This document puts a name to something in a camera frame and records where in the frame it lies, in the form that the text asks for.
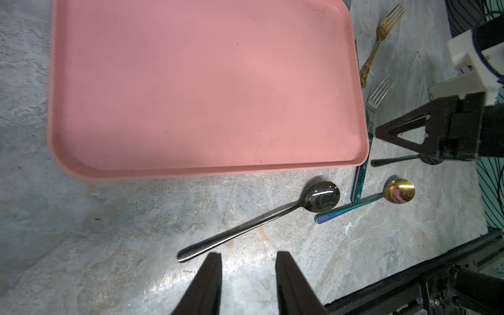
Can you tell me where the gold fork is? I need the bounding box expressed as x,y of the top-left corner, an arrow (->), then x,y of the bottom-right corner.
360,4 -> 405,88

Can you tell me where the pink plastic tray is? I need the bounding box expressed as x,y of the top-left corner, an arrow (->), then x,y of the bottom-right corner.
47,1 -> 369,181

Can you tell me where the iridescent gold spoon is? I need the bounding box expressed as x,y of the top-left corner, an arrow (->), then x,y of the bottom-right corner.
314,178 -> 416,224

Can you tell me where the black front base frame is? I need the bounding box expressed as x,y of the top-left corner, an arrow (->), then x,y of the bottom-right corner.
325,228 -> 503,314

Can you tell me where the green handled fork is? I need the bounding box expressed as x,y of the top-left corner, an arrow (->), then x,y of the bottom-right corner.
350,77 -> 394,204

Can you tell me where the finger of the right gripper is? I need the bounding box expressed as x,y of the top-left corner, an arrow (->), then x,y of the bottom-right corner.
375,98 -> 441,158

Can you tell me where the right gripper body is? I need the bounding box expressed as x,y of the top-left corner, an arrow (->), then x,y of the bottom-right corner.
425,93 -> 503,161

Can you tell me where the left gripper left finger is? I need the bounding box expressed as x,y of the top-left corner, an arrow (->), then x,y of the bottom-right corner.
172,252 -> 223,315

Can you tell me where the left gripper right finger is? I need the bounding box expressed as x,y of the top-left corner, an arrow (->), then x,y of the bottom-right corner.
275,251 -> 328,315

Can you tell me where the small black spoon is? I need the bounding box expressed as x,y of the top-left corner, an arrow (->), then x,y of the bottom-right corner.
371,154 -> 444,167

